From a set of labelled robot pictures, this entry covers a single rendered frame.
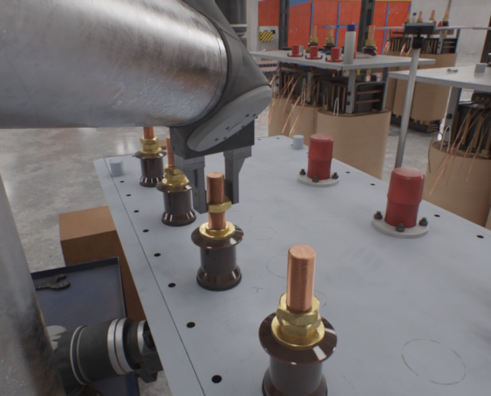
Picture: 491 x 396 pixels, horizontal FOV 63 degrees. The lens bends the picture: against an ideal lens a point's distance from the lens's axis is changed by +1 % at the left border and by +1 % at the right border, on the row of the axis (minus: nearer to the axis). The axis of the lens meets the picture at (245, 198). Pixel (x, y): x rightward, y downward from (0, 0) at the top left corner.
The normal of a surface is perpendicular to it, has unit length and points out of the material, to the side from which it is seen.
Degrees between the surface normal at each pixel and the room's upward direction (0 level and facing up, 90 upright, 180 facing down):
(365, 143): 90
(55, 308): 0
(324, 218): 0
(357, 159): 90
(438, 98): 90
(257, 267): 0
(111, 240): 90
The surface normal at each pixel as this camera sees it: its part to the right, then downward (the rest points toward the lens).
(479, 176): -0.21, 0.39
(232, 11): 0.66, 0.29
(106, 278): 0.00, -0.91
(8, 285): 0.87, 0.07
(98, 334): -0.18, -0.70
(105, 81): 0.82, 0.56
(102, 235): 0.42, 0.36
